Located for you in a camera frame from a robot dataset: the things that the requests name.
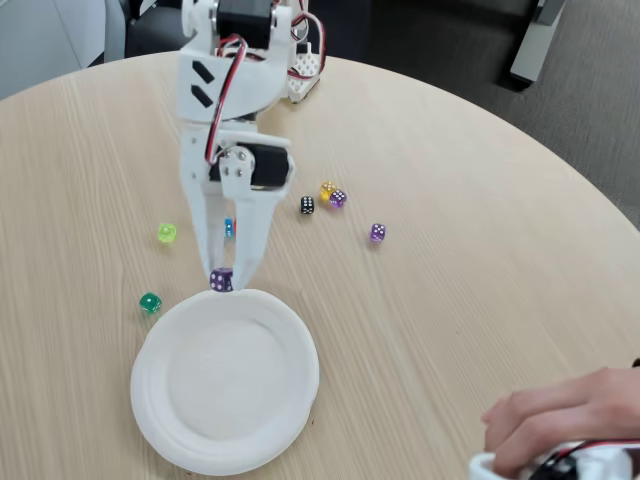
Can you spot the dark grey chair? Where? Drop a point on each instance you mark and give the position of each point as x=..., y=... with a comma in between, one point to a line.
x=155, y=35

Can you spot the white cabinet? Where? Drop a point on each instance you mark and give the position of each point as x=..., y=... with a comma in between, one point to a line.
x=40, y=40

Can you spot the white leader arm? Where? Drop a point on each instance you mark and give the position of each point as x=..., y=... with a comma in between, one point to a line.
x=484, y=467

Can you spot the purple translucent die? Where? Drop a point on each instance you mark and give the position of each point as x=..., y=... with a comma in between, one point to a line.
x=221, y=279
x=378, y=233
x=338, y=198

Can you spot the black die white pips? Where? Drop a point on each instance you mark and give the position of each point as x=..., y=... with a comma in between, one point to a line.
x=307, y=205

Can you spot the blue translucent die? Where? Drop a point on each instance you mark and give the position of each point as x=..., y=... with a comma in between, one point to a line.
x=228, y=227

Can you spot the grey desk leg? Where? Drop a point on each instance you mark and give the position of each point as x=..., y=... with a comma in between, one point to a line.
x=532, y=45

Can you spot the yellow translucent die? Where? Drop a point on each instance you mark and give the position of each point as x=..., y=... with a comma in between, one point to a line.
x=326, y=188

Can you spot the person's hand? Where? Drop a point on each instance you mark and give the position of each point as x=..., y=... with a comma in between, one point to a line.
x=575, y=410

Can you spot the dark green translucent die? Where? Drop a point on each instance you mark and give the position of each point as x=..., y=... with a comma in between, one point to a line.
x=149, y=303

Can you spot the light green translucent die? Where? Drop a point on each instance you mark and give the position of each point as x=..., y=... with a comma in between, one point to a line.
x=167, y=233

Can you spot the white paper plate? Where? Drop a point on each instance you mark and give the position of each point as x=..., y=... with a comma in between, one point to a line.
x=225, y=380

